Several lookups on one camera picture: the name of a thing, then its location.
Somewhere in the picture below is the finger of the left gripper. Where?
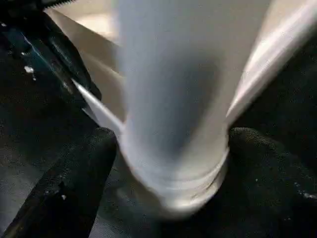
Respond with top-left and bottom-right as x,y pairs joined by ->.
39,9 -> 103,101
0,22 -> 87,116

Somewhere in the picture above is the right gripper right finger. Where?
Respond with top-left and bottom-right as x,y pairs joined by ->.
210,126 -> 317,238

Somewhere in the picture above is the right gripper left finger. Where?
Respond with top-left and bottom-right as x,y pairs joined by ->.
0,126 -> 117,238

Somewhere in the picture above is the white plastic table top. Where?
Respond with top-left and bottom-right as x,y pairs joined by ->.
42,0 -> 317,223

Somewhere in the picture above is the white plastic table leg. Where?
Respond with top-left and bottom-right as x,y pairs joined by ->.
115,0 -> 273,206

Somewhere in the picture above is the black mat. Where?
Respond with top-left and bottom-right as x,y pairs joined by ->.
0,0 -> 317,238

